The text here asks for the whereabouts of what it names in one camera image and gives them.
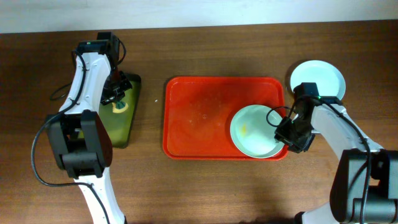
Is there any black tray with green liquid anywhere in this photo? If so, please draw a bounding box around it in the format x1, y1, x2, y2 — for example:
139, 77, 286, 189
77, 72, 142, 149

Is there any pale green plate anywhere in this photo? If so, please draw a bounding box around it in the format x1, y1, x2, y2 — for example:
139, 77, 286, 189
229, 105, 284, 159

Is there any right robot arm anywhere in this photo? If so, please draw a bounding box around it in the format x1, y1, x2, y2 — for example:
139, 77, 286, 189
275, 83, 397, 224

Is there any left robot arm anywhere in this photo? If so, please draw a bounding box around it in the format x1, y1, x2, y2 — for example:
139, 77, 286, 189
39, 32, 132, 223

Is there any light blue top plate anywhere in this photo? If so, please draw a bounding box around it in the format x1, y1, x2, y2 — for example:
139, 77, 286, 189
289, 60, 346, 100

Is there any red plastic serving tray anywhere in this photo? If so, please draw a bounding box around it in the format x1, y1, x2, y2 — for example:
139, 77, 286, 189
162, 76, 285, 161

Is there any green and yellow sponge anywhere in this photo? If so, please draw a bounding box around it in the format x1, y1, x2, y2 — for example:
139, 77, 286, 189
112, 101, 129, 114

